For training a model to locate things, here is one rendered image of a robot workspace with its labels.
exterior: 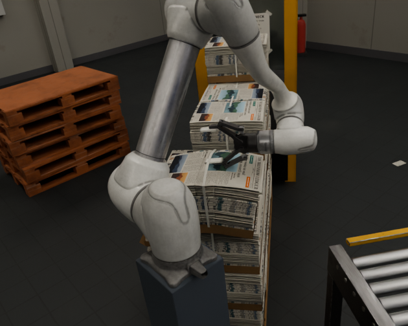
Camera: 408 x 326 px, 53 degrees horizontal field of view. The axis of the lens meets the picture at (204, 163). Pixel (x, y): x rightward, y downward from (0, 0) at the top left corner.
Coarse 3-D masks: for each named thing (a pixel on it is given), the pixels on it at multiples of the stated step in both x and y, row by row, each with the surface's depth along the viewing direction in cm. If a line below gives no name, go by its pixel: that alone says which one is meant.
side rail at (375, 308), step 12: (336, 252) 152; (336, 264) 150; (348, 264) 146; (336, 276) 152; (348, 276) 141; (360, 276) 140; (348, 288) 142; (360, 288) 136; (348, 300) 144; (360, 300) 133; (372, 300) 131; (360, 312) 135; (372, 312) 127; (384, 312) 127; (360, 324) 137; (372, 324) 126; (384, 324) 123
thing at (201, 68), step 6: (198, 54) 303; (204, 54) 302; (198, 60) 305; (204, 60) 304; (198, 66) 307; (204, 66) 306; (198, 72) 310; (204, 72) 309; (198, 78) 312; (204, 78) 311; (198, 84) 314; (204, 84) 313; (198, 90) 317; (204, 90) 316
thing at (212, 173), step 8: (208, 152) 173; (216, 152) 172; (200, 168) 162; (208, 168) 161; (216, 168) 160; (200, 176) 156; (208, 176) 156; (216, 176) 155; (200, 184) 151; (208, 184) 151; (200, 192) 152; (208, 192) 152; (200, 200) 154; (208, 200) 153; (200, 208) 156; (208, 208) 155; (200, 216) 157
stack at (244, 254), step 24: (264, 168) 225; (264, 192) 213; (264, 216) 208; (216, 240) 167; (240, 240) 165; (264, 240) 201; (240, 264) 172; (240, 288) 179; (264, 288) 214; (240, 312) 187
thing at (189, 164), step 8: (192, 152) 176; (200, 152) 174; (176, 160) 173; (184, 160) 171; (192, 160) 169; (200, 160) 167; (176, 168) 166; (184, 168) 164; (192, 168) 163; (176, 176) 160; (184, 176) 159; (192, 176) 157; (192, 184) 152; (192, 192) 153
